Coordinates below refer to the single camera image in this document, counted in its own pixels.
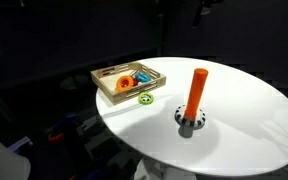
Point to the purple tool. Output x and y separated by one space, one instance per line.
19 144

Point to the white table pedestal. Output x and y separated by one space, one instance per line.
157 171

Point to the wooden slatted tray box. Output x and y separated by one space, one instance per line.
108 79

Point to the white rounded object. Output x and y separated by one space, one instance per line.
0 161

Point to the blue clamp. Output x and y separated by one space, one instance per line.
66 120

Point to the orange stacking peg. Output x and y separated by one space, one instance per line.
196 93

